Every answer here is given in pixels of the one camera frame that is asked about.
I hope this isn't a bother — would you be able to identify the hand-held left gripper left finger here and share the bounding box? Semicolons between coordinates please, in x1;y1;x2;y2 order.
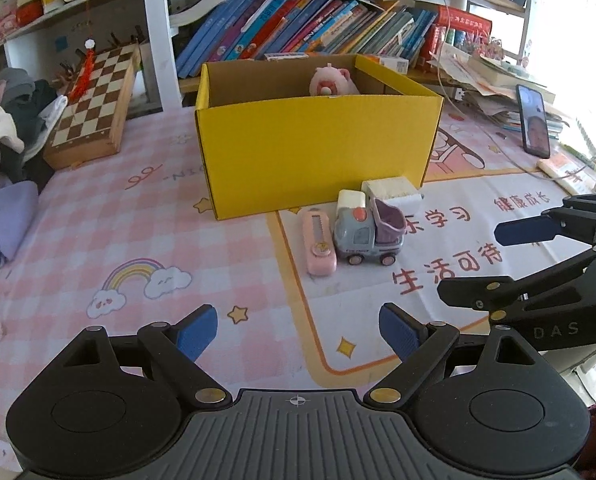
60;303;234;409

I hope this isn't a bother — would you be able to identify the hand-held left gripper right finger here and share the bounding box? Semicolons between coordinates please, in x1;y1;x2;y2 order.
363;302;542;409

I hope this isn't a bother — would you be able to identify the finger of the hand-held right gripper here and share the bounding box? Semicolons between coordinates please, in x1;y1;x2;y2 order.
436;247;596;325
494;191;596;252

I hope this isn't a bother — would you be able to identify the grey purple toy truck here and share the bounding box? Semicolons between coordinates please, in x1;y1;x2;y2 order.
333;197;408;267

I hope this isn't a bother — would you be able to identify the pink utility knife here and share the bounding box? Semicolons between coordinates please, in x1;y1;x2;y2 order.
298;207;338;277

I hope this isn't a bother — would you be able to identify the white rectangular block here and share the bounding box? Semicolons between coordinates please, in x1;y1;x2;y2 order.
361;175;424;217

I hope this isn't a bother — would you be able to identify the yellow cardboard box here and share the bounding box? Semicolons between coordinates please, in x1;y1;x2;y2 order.
194;54;445;221

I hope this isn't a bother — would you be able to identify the orange white booklet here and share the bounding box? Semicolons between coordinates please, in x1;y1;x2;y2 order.
537;152;587;194

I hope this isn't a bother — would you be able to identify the black smartphone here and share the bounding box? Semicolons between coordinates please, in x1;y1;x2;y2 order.
516;83;552;159

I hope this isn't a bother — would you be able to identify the pink checked printed tablecloth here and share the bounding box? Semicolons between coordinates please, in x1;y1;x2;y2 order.
0;104;596;472

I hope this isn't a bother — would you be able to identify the stack of papers and books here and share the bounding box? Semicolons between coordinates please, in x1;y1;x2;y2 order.
427;42;570;142

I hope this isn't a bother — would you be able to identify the small white yellow box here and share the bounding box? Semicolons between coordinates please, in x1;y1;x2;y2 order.
364;53;410;75

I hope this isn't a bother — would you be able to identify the red flat box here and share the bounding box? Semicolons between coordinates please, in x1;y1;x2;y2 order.
436;5;494;37

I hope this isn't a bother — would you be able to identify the lilac cloth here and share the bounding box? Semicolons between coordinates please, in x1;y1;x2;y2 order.
0;180;40;269

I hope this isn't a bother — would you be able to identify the pink plush toy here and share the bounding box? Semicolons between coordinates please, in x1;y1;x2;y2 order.
310;62;362;97

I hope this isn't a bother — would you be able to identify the wooden chess board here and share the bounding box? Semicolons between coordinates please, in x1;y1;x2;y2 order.
42;43;143;171

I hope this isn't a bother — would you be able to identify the pile of clothes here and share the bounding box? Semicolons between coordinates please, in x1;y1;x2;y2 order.
0;67;70;197

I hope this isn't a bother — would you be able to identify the red tassel ornament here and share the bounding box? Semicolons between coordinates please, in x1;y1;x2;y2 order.
67;38;99;102

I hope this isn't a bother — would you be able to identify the row of colourful books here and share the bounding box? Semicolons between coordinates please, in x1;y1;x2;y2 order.
174;0;440;80

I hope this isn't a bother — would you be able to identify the red white doll figure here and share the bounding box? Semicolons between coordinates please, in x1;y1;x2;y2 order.
15;0;44;27

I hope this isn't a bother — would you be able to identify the white shelf frame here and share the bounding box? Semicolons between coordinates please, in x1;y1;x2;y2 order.
142;0;185;112

